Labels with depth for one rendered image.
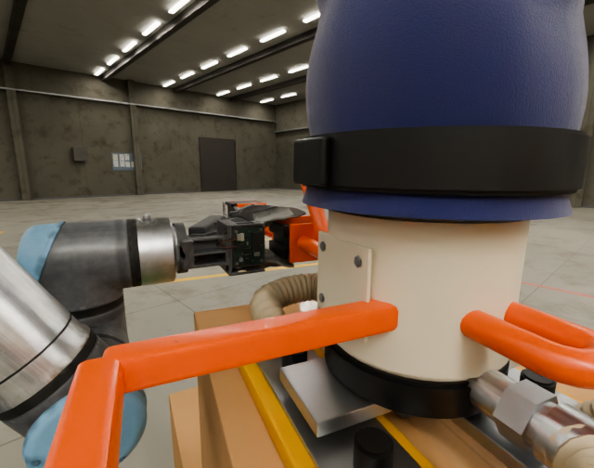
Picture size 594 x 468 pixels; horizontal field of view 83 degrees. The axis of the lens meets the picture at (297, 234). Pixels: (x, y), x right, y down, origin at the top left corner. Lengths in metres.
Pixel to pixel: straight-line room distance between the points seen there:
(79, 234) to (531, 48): 0.44
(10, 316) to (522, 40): 0.39
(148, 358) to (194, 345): 0.02
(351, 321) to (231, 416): 0.18
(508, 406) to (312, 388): 0.15
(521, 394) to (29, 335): 0.36
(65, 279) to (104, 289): 0.04
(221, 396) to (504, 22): 0.39
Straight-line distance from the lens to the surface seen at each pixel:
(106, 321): 0.48
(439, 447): 0.37
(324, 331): 0.24
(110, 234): 0.46
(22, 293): 0.35
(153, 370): 0.21
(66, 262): 0.45
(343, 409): 0.31
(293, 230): 0.49
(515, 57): 0.24
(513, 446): 0.32
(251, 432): 0.36
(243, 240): 0.46
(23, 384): 0.35
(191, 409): 1.27
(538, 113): 0.25
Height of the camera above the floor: 1.31
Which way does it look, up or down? 11 degrees down
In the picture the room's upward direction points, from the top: straight up
